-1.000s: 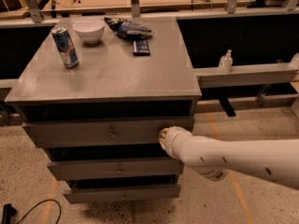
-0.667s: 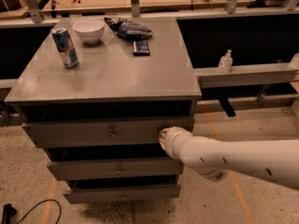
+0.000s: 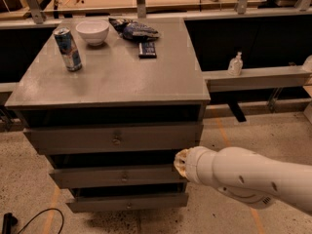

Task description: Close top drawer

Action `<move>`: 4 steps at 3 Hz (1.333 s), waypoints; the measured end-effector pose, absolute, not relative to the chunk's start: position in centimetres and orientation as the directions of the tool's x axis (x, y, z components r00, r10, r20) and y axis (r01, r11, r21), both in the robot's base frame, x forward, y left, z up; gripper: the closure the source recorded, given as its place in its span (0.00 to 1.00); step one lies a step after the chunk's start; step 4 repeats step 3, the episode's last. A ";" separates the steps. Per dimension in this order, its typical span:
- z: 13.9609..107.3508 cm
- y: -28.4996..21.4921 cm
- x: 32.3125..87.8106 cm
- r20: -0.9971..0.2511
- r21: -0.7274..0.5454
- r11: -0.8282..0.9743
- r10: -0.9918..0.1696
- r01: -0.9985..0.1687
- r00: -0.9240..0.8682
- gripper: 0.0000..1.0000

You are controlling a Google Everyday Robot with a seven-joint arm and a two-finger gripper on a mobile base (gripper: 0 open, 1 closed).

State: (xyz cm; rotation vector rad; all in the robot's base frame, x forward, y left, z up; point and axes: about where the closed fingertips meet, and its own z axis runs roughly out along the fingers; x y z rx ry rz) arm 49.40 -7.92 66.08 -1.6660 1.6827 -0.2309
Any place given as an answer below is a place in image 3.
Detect black floor cable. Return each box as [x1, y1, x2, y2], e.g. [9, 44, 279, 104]
[16, 208, 65, 234]

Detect grey drawer cabinet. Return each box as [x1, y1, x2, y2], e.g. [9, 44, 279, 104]
[6, 19, 210, 201]

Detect grey bottom drawer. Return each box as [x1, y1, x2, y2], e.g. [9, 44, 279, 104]
[67, 193, 188, 213]

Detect black plug on floor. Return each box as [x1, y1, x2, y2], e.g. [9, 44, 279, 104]
[2, 213, 18, 234]

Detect hand sanitizer bottle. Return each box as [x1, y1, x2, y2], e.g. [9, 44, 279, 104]
[227, 52, 243, 76]

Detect grey metal rail shelf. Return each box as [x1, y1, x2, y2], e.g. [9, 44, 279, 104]
[202, 65, 311, 93]

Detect white bowl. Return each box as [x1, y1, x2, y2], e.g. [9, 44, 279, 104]
[76, 19, 109, 46]

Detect dark blue snack bar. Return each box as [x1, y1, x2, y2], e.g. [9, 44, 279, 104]
[138, 42, 157, 59]

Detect grey top drawer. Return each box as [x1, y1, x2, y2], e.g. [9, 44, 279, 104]
[24, 123, 203, 155]

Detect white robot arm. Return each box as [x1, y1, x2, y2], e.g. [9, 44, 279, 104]
[174, 146, 312, 215]

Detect grey drawer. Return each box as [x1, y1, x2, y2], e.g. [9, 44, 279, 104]
[67, 193, 188, 213]
[24, 123, 203, 155]
[50, 164, 186, 188]

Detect grey middle drawer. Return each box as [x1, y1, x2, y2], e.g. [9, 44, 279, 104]
[50, 164, 186, 188]

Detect blue chip bag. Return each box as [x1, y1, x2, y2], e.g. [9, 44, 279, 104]
[108, 18, 160, 42]

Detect blue energy drink can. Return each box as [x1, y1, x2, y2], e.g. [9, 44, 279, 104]
[54, 27, 82, 72]

